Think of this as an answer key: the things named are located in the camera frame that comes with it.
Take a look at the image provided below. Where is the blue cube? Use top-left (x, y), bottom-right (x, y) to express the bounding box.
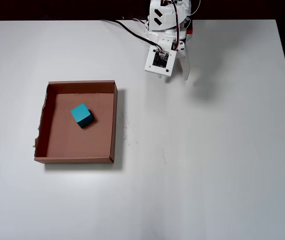
top-left (70, 103), bottom-right (95, 130)

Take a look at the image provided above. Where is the red white black servo wire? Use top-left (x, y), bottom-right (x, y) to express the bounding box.
top-left (169, 0), bottom-right (184, 51)
top-left (131, 18), bottom-right (149, 26)

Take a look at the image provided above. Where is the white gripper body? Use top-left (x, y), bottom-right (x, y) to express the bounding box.
top-left (147, 28), bottom-right (187, 53)

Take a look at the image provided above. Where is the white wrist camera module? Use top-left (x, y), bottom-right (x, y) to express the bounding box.
top-left (144, 44), bottom-right (178, 76)

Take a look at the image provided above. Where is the brown cardboard box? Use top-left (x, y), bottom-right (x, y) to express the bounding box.
top-left (33, 79), bottom-right (119, 165)

